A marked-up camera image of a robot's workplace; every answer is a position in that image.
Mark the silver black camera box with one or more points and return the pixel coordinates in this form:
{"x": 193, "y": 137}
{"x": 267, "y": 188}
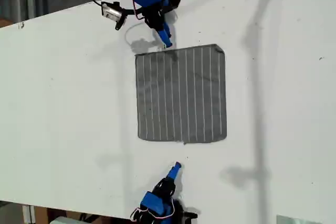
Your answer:
{"x": 111, "y": 11}

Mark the white table leg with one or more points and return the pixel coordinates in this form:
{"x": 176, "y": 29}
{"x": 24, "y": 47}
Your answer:
{"x": 27, "y": 214}

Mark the grey striped square towel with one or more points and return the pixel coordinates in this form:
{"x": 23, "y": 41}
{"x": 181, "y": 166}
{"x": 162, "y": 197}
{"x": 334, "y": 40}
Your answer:
{"x": 181, "y": 95}

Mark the brown cardboard box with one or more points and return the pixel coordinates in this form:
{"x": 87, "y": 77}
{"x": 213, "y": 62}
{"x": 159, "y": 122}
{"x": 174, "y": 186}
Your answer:
{"x": 40, "y": 214}

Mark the white plastic container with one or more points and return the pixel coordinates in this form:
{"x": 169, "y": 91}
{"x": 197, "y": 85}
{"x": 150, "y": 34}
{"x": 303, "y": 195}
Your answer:
{"x": 64, "y": 220}

